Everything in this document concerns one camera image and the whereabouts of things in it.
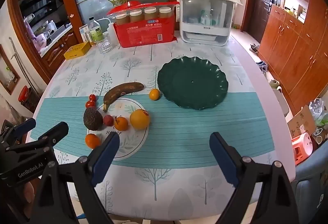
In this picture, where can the grey slippers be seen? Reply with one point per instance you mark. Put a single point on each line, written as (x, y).
(254, 47)

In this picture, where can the small yellow kumquat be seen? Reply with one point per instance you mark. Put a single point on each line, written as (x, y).
(154, 94)

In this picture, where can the clear ribbed glass cup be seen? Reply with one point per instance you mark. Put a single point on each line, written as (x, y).
(105, 44)

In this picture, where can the blue-grey chair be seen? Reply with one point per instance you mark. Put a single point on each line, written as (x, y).
(312, 188)

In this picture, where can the tangerine with dark stem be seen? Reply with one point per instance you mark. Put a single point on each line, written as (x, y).
(121, 124)

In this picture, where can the red object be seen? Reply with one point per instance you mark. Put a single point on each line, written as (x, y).
(24, 95)

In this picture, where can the white floral plate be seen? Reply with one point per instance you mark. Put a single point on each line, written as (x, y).
(132, 142)

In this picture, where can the red cherry tomato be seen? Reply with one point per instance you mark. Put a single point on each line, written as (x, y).
(90, 104)
(92, 97)

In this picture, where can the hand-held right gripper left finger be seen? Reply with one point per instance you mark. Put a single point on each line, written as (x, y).
(105, 158)

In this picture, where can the blue slippers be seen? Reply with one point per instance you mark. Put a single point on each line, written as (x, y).
(262, 66)

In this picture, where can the wooden kitchen base cabinet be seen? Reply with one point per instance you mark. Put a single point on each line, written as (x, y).
(59, 52)

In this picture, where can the clear plastic bag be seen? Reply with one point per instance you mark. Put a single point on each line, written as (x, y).
(319, 111)

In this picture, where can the cardboard box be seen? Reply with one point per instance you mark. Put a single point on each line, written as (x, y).
(301, 121)

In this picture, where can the red carton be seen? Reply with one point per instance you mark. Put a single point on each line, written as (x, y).
(143, 34)

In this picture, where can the brown wooden cabinets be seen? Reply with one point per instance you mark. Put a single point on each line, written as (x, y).
(294, 60)

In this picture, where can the white plastic bottle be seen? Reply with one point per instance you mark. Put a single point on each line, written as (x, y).
(112, 33)

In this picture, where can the wooden framed window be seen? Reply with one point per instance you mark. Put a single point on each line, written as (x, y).
(9, 72)

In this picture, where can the red hawthorn fruit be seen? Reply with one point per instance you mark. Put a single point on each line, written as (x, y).
(108, 120)

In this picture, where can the blue and white carton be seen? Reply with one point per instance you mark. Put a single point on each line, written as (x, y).
(84, 33)

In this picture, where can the pink plastic stool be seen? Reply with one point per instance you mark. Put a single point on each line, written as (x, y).
(302, 148)

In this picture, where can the black range hood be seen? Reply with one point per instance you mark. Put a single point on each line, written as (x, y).
(38, 3)

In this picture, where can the jar with cream lid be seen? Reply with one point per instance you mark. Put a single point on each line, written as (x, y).
(150, 13)
(135, 16)
(121, 18)
(165, 12)

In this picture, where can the dark avocado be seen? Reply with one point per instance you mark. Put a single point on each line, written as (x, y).
(92, 119)

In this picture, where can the large orange with sticker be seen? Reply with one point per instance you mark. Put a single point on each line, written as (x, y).
(139, 119)

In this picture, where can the yellow flat box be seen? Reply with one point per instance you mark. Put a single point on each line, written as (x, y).
(76, 51)

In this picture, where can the small plain orange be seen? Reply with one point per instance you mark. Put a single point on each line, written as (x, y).
(92, 141)

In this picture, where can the dark green scalloped plate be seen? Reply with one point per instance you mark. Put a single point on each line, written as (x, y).
(192, 85)

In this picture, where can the white countertop appliance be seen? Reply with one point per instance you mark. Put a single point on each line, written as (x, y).
(205, 33)

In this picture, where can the green slippers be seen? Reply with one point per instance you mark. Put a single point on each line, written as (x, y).
(274, 83)

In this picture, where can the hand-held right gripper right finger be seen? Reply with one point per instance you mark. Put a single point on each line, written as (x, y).
(223, 160)

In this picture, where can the brown overripe banana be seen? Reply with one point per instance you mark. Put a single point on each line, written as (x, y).
(120, 92)

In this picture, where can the teal striped table runner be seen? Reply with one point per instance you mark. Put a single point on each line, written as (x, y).
(192, 131)

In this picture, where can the tree print tablecloth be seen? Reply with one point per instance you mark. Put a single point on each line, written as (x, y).
(123, 65)

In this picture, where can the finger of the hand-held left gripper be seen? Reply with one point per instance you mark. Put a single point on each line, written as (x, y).
(55, 133)
(25, 125)

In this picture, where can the dark wooden entrance door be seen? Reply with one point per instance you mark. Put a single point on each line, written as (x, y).
(261, 3)

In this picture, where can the clear bottle with green label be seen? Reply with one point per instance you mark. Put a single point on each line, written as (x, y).
(95, 33)

